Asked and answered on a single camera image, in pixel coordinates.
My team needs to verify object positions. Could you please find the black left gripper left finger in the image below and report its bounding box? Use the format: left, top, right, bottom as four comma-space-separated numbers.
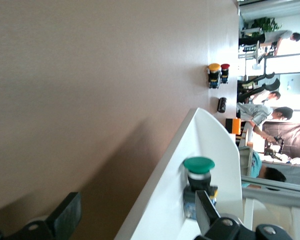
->
0, 191, 82, 240

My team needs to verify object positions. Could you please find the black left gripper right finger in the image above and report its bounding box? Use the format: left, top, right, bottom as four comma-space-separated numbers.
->
194, 190, 295, 240

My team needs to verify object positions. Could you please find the green mushroom push button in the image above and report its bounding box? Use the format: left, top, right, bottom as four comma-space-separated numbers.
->
182, 156, 219, 221

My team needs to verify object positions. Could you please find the white plastic drawer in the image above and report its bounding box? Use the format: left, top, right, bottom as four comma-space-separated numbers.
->
113, 107, 244, 240

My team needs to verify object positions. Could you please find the orange button box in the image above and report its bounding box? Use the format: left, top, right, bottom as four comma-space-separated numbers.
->
225, 118, 242, 135

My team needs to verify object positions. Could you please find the red mushroom push button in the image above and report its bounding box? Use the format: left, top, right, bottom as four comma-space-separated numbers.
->
219, 63, 231, 85

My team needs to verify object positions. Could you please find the yellow mushroom push button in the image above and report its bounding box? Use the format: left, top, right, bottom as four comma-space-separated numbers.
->
206, 63, 221, 89

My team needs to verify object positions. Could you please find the person in teal shirt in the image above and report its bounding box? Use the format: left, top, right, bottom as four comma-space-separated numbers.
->
249, 149, 288, 187

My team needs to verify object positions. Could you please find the black cylindrical capacitor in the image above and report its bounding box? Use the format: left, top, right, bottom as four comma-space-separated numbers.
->
216, 97, 228, 113

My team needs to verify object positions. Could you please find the masked person in grey shirt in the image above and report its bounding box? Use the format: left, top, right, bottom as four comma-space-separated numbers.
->
236, 103, 295, 145

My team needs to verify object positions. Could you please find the black cloth backdrop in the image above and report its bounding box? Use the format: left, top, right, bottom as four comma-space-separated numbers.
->
262, 121, 300, 166

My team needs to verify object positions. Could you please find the person in white shirt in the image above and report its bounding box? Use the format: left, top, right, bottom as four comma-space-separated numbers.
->
249, 90, 282, 106

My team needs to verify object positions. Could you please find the black office chair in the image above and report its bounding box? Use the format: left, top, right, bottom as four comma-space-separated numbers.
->
237, 71, 281, 101

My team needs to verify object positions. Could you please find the green potted plant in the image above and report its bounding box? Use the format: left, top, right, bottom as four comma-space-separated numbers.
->
251, 16, 283, 33

